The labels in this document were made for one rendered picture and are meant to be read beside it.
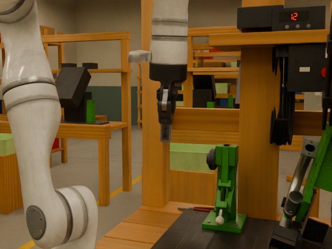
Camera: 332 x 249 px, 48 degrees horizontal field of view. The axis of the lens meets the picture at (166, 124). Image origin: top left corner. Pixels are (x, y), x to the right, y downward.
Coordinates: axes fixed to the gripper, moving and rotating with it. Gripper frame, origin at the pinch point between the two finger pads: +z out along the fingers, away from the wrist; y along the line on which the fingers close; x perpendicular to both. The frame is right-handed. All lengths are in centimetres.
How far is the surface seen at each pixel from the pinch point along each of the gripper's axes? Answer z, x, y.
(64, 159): 192, 218, 518
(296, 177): 20, -36, 33
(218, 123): 14, -14, 72
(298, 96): 88, -200, 687
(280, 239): 31.8, -29.7, 17.5
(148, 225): 46, 9, 46
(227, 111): 9, -17, 71
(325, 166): 11.4, -38.9, 18.9
